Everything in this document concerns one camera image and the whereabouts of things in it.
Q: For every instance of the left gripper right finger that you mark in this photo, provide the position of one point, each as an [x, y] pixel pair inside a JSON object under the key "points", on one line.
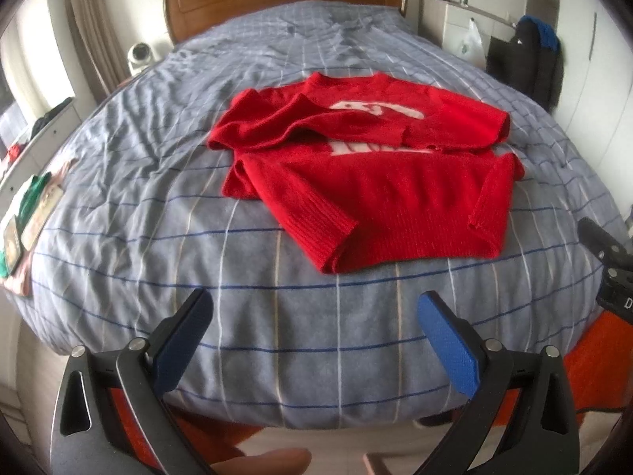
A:
{"points": [[541, 436]]}

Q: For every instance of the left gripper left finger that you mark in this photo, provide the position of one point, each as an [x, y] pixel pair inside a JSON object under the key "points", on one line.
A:
{"points": [[87, 435]]}

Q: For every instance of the red knit sweater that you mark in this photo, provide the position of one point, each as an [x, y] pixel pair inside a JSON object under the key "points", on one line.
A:
{"points": [[367, 170]]}

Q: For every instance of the dark clothes on cabinet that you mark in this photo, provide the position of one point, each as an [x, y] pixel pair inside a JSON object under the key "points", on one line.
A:
{"points": [[42, 122]]}

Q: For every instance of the operator hand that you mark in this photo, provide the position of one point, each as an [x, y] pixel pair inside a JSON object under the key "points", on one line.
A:
{"points": [[287, 461]]}

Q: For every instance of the orange fluffy rug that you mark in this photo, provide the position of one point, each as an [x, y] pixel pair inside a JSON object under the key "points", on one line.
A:
{"points": [[599, 369]]}

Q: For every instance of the pink folded garment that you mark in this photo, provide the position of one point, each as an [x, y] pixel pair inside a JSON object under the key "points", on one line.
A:
{"points": [[19, 283]]}

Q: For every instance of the grey plaid bed duvet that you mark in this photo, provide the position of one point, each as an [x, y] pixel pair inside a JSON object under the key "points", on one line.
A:
{"points": [[143, 223]]}

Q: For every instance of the beige labelled folded garment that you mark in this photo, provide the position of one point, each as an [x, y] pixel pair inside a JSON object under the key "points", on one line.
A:
{"points": [[49, 200]]}

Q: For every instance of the green garment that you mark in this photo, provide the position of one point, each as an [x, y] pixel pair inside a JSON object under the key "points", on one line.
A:
{"points": [[16, 219]]}

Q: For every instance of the black and blue backpack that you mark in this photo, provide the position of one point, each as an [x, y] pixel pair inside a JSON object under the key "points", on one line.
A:
{"points": [[531, 62]]}

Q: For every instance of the white plastic bag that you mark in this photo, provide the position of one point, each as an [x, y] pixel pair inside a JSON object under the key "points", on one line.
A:
{"points": [[471, 47]]}

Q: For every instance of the red item on cabinet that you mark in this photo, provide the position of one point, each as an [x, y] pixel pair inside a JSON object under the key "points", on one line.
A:
{"points": [[14, 152]]}

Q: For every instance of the white dresser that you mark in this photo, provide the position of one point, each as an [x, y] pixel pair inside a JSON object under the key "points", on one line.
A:
{"points": [[445, 22]]}

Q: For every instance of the beige curtain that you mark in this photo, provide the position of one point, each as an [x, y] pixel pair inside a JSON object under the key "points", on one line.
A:
{"points": [[101, 56]]}

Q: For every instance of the white round fan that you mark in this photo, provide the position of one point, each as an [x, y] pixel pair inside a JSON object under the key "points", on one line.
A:
{"points": [[140, 57]]}

